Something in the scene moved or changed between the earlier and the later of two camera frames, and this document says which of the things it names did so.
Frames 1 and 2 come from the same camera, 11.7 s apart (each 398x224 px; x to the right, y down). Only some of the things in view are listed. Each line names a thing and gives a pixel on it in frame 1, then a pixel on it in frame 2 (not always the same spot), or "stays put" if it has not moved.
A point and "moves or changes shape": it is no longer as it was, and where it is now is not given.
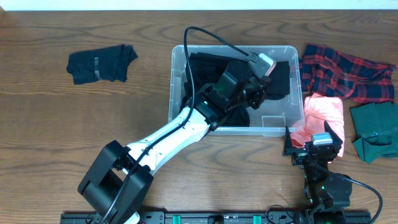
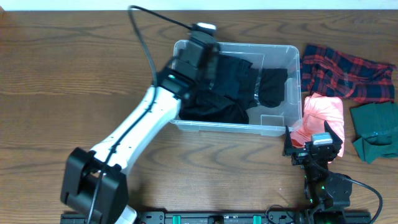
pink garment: x=319 y=111 stays put
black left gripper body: x=254 y=99 -> x=208 y=71
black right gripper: x=300 y=155 stays put
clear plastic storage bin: x=238 y=90 stays put
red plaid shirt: x=329 y=72 stays put
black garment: x=279 y=86 moves or changes shape
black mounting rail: x=223 y=218 stays put
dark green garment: x=376 y=126 stays put
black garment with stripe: x=107 y=63 moves or changes shape
